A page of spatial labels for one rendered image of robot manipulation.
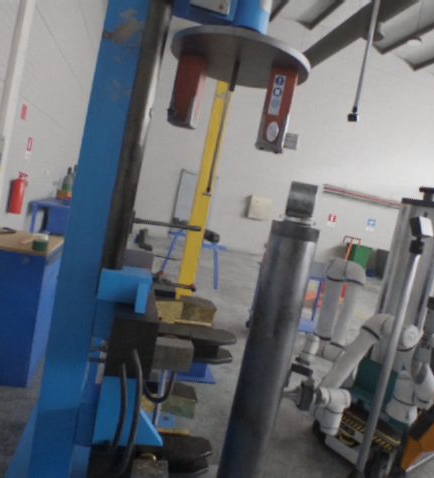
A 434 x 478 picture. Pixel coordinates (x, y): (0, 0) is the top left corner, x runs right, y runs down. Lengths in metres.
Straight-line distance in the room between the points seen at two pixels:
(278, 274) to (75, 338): 0.86
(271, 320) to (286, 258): 0.27
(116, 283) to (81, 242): 0.24
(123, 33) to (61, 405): 1.46
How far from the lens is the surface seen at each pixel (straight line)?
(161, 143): 12.42
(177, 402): 2.10
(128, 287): 1.46
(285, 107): 1.64
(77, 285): 1.63
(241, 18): 1.74
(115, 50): 1.64
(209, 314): 1.91
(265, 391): 1.84
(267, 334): 1.75
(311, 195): 1.71
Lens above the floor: 1.51
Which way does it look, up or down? 4 degrees down
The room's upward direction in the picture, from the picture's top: 12 degrees clockwise
